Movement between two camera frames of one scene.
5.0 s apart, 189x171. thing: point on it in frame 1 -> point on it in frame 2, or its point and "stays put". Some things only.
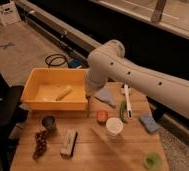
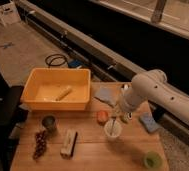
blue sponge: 149,122 stays put
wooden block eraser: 68,143 stays put
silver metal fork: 88,97 -> 113,126
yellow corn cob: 64,93 stays put
